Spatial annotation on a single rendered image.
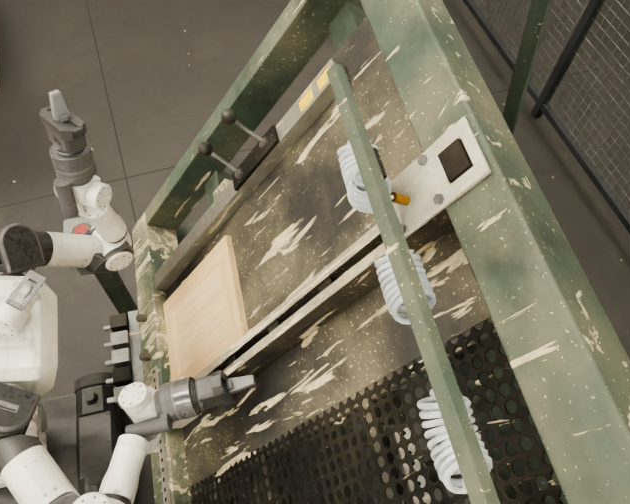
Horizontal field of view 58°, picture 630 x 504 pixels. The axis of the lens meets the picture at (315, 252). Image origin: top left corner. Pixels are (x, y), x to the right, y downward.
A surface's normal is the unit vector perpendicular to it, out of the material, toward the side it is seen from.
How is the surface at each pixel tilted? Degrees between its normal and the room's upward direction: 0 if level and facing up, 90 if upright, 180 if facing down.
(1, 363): 23
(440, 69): 56
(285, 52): 90
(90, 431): 0
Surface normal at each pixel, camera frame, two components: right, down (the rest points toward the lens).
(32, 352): 0.43, -0.52
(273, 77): 0.22, 0.85
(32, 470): 0.29, -0.68
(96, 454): 0.05, -0.50
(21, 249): 0.83, -0.16
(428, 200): -0.78, -0.14
